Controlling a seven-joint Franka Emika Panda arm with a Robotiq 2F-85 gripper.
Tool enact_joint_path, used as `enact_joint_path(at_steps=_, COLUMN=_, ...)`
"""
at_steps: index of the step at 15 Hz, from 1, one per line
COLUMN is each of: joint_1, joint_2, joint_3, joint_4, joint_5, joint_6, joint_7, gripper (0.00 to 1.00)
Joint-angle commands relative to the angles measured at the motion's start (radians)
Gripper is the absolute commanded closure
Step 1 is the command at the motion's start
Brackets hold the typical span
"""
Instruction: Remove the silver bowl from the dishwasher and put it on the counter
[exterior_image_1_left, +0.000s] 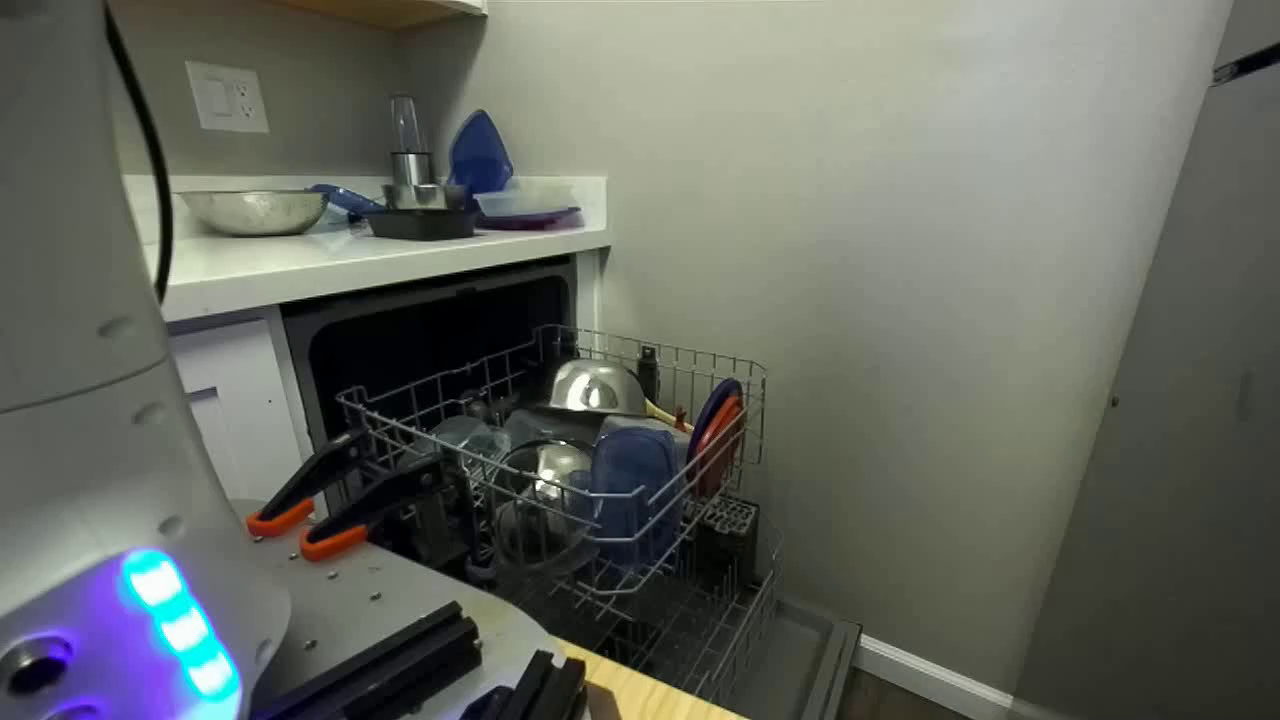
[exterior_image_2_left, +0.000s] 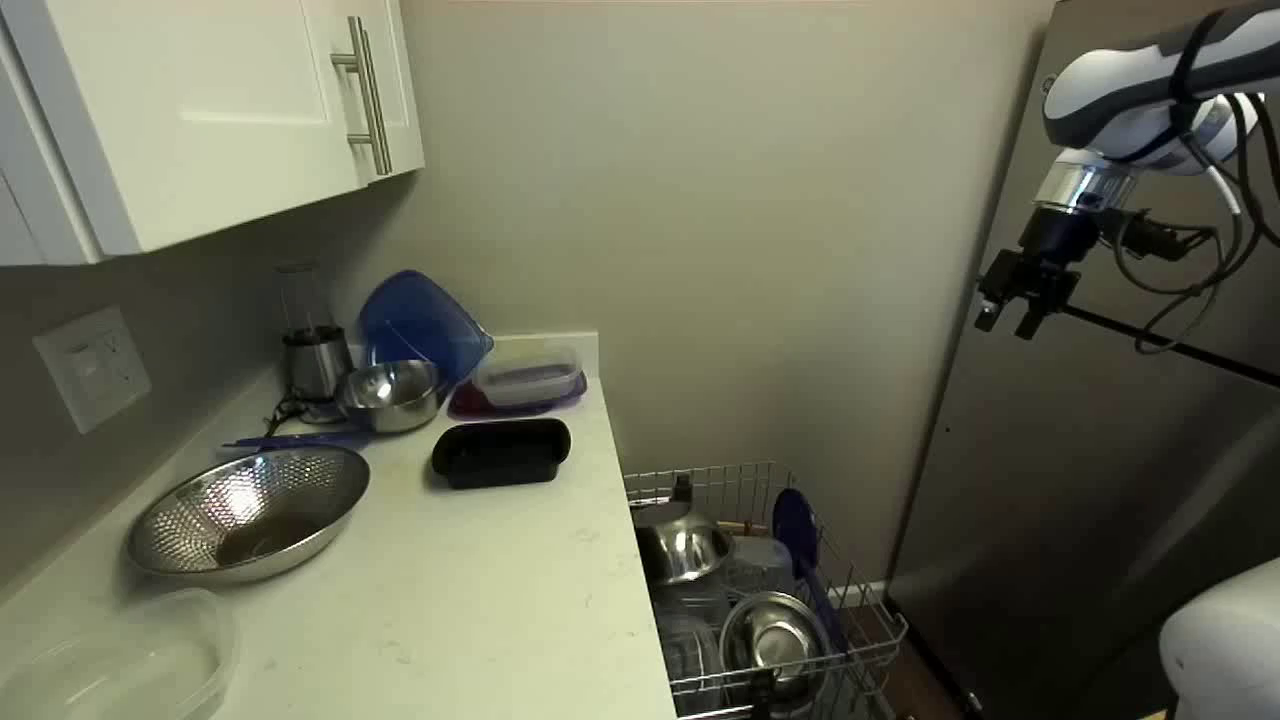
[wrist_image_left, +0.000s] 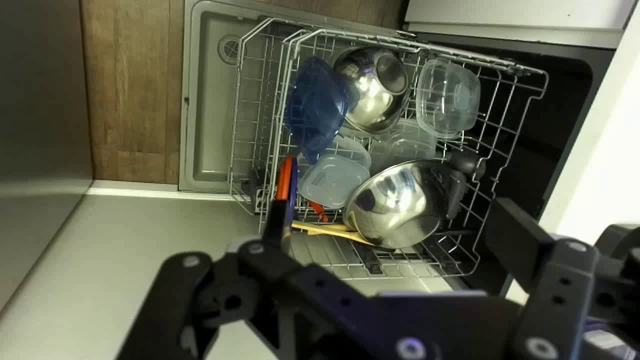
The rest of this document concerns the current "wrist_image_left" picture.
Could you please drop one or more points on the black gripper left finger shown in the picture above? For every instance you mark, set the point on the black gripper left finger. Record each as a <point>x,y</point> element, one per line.
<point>299,313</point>

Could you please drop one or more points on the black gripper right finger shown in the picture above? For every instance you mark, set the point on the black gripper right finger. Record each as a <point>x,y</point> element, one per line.
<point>569,283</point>

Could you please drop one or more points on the silver bowl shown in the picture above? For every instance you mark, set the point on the silver bowl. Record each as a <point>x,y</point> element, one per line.
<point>399,207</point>
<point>377,83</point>

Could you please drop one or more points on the silver bowl in rack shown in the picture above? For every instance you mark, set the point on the silver bowl in rack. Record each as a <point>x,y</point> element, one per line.
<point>377,83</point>

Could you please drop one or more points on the yellow utensil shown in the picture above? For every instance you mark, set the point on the yellow utensil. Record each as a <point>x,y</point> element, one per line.
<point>334,231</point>

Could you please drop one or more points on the translucent plastic lid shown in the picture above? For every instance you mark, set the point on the translucent plastic lid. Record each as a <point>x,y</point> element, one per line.
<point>336,173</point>

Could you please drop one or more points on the orange black utensil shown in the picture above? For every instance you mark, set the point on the orange black utensil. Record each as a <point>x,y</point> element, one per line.
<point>284,178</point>

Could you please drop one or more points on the clear plastic container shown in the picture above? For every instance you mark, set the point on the clear plastic container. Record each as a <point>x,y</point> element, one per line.
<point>446,98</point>

